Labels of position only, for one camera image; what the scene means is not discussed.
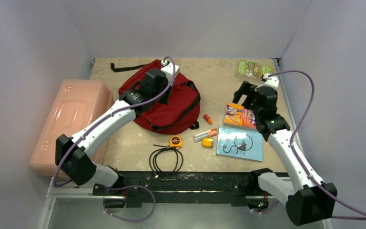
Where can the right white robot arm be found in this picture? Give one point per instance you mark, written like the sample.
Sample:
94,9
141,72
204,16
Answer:
307,197

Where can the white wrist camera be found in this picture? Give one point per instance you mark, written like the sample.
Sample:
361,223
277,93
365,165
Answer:
168,70
268,81

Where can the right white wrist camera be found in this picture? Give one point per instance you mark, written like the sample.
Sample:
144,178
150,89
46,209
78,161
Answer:
268,81

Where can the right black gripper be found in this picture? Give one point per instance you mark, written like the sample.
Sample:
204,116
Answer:
252,93

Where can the red orange crayon marker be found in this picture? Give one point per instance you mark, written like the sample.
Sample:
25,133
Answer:
207,119

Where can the pink translucent storage box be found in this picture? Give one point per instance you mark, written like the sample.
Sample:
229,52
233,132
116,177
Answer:
77,104

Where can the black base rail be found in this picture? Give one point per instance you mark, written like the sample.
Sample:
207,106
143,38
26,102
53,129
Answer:
234,188

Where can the green booklet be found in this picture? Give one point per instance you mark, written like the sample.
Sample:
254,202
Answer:
253,69

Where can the yellow grey correction tape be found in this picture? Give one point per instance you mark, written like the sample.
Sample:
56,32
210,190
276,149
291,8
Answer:
208,142

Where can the yellow tape measure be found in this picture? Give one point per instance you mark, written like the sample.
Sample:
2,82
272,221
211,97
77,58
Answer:
175,142

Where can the light blue book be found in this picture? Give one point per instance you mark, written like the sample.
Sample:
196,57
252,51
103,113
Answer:
239,143

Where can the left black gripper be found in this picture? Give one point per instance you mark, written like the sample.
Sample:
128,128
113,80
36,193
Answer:
165,100

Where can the colourful Roald Dahl book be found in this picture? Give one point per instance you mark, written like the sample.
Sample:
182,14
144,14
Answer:
239,117

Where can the red student backpack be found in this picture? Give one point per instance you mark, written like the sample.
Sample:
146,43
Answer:
179,114

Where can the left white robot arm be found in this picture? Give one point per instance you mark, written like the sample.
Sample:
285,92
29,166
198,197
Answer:
73,154

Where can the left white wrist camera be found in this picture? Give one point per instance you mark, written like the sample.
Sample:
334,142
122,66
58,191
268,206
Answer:
168,70

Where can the grey orange highlighter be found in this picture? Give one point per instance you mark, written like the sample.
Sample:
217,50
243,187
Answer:
199,137

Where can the white orange marker pen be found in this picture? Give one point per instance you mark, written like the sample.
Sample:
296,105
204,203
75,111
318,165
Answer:
211,130

